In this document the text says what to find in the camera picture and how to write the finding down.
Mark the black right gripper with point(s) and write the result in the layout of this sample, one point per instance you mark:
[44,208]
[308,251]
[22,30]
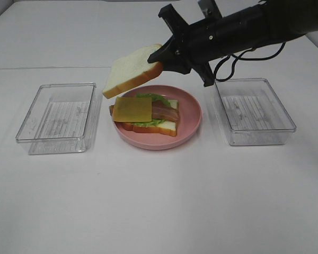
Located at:
[189,47]

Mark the bread slice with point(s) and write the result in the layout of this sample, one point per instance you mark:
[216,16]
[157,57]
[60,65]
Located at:
[131,71]
[165,128]

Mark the green lettuce leaf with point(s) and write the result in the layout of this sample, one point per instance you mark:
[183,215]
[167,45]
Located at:
[158,100]

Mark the bacon strip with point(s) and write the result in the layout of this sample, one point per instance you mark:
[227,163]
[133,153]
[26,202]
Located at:
[111,107]
[162,111]

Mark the yellow cheese slice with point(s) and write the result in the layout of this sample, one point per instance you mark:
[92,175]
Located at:
[132,109]

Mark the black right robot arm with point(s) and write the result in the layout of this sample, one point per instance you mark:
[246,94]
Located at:
[267,23]

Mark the pink round plate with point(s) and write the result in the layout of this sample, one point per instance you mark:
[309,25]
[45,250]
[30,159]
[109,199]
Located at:
[190,118]

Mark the right clear plastic tray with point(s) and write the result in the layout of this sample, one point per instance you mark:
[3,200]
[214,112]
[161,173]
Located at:
[251,113]

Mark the clear plastic tray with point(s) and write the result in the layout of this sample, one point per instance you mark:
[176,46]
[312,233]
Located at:
[61,119]
[251,113]

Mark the left clear plastic tray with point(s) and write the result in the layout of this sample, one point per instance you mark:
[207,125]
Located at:
[61,119]

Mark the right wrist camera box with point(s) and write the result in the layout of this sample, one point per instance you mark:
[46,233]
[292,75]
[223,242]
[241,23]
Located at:
[210,9]

